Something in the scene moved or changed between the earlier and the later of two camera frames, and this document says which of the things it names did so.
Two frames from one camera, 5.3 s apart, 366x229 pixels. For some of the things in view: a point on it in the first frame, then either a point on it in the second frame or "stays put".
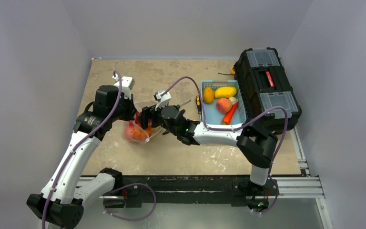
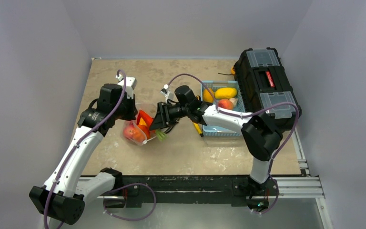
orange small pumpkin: x=149 y=130 stays put
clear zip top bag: x=134 y=130 stays put
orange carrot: x=227 y=119 → x=161 y=135
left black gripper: x=132 y=109 stays put
